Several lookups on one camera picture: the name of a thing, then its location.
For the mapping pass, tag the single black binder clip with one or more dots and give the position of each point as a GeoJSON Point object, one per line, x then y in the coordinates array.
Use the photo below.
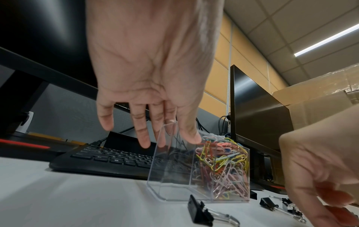
{"type": "Point", "coordinates": [197, 212]}

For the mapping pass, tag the clear plastic divided box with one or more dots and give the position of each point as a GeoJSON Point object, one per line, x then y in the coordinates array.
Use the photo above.
{"type": "Point", "coordinates": [174, 173]}

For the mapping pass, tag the brown cardboard box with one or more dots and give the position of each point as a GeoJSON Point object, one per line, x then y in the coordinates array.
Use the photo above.
{"type": "Point", "coordinates": [317, 106]}

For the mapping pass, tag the black keyboard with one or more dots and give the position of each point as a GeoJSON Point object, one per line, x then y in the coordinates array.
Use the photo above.
{"type": "Point", "coordinates": [98, 159]}

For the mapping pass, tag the grey desk partition panel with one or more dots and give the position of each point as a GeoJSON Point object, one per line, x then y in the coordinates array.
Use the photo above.
{"type": "Point", "coordinates": [70, 115]}

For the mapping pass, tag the ceiling strip light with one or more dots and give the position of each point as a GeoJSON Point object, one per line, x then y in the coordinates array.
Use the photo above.
{"type": "Point", "coordinates": [325, 42]}

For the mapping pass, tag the person's right hand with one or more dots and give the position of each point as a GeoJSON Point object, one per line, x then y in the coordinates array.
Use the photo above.
{"type": "Point", "coordinates": [317, 159]}

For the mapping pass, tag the black usb plug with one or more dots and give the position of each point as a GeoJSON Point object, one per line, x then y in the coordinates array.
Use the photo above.
{"type": "Point", "coordinates": [96, 144]}

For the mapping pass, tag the black docking station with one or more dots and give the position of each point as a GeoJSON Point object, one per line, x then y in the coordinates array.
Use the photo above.
{"type": "Point", "coordinates": [120, 141]}

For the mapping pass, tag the grey mini computer case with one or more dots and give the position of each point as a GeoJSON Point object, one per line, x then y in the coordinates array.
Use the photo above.
{"type": "Point", "coordinates": [229, 124]}

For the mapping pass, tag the black computer monitor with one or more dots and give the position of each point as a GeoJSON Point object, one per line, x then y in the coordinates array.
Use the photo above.
{"type": "Point", "coordinates": [42, 26]}
{"type": "Point", "coordinates": [258, 110]}

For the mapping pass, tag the heap of sorted paper clips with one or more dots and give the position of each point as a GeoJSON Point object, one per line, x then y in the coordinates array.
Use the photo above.
{"type": "Point", "coordinates": [224, 173]}

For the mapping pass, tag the person's left hand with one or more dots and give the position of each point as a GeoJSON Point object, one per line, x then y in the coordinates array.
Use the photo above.
{"type": "Point", "coordinates": [154, 55]}

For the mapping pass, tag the pile of black binder clips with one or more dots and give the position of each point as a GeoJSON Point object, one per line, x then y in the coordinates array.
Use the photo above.
{"type": "Point", "coordinates": [267, 202]}

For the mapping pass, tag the black monitor stand red stripe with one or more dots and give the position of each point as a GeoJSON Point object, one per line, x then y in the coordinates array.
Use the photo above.
{"type": "Point", "coordinates": [16, 106]}
{"type": "Point", "coordinates": [258, 170]}

